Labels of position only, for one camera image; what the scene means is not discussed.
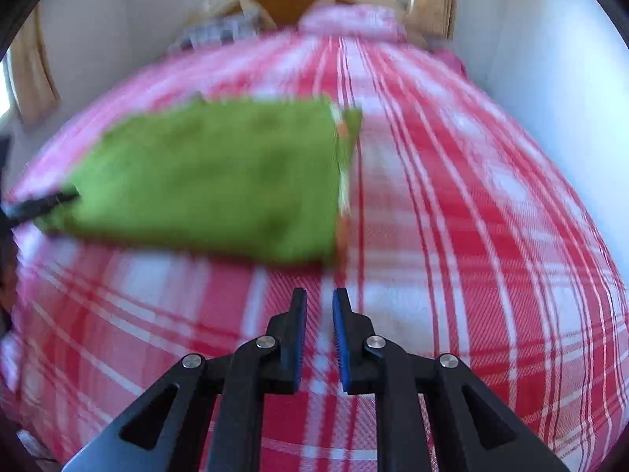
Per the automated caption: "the red plaid bed sheet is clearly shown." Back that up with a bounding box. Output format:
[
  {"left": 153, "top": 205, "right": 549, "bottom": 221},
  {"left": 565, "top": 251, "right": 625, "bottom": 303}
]
[{"left": 0, "top": 29, "right": 629, "bottom": 472}]

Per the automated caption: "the green orange striped knit sweater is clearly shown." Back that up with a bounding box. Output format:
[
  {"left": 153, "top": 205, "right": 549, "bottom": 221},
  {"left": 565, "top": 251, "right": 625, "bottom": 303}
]
[{"left": 32, "top": 93, "right": 364, "bottom": 269}]

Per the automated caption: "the small pink cloth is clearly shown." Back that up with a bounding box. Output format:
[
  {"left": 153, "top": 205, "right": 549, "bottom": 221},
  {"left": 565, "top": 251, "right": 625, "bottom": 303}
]
[{"left": 437, "top": 49, "right": 467, "bottom": 77}]

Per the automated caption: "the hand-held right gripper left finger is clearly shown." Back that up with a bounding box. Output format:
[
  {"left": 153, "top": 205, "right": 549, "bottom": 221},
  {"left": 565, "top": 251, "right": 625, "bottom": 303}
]
[{"left": 61, "top": 286, "right": 309, "bottom": 472}]

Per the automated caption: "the bright side window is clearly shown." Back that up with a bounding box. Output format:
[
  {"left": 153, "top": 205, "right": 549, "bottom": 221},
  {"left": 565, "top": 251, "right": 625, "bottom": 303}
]
[{"left": 0, "top": 54, "right": 15, "bottom": 119}]

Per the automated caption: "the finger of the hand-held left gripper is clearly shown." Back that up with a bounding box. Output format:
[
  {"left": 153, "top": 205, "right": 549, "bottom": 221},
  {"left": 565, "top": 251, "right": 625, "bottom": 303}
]
[{"left": 0, "top": 189, "right": 80, "bottom": 228}]

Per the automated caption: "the yellow side window curtain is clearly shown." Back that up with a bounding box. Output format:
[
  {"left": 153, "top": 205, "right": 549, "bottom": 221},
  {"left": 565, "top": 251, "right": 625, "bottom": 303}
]
[{"left": 10, "top": 10, "right": 62, "bottom": 126}]

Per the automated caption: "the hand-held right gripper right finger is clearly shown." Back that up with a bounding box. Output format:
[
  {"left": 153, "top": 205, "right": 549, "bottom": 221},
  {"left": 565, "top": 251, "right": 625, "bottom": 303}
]
[{"left": 332, "top": 286, "right": 571, "bottom": 472}]

